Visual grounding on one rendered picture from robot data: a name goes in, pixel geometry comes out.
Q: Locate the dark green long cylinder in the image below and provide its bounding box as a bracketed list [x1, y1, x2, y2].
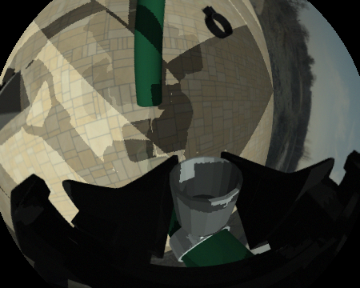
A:
[134, 0, 166, 108]

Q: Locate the dark green post with cap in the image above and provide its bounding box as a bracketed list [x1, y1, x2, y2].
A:
[168, 208, 254, 268]

